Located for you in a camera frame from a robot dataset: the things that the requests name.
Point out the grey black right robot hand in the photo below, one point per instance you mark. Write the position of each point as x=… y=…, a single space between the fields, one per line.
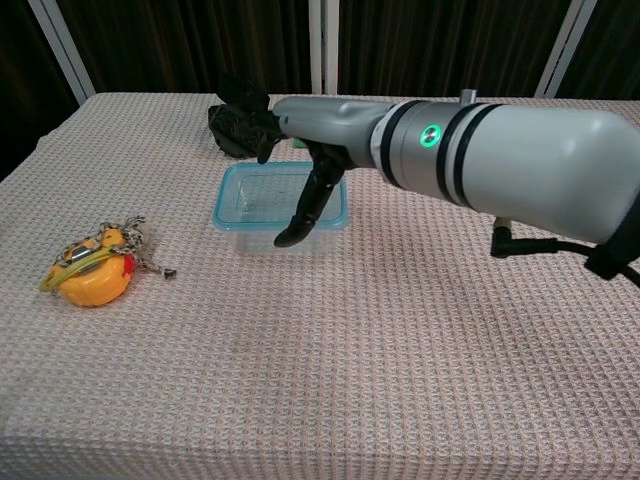
x=330 y=122

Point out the blue translucent plastic lid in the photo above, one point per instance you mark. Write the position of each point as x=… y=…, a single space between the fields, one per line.
x=260 y=192

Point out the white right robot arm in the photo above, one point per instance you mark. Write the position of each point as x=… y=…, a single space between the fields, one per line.
x=525 y=150

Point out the black fabric wrist brace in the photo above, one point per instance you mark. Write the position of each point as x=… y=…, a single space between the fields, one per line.
x=235 y=125

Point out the dark pleated curtain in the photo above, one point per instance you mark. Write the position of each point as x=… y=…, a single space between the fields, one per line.
x=200 y=45

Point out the pink white waffle tablecloth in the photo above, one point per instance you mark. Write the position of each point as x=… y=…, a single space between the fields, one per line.
x=320 y=360

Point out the yellow plastic duck toy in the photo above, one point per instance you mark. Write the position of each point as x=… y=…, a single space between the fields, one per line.
x=92 y=285

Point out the white metal frame post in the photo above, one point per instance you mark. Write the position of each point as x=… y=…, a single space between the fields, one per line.
x=323 y=45
x=565 y=47
x=62 y=47

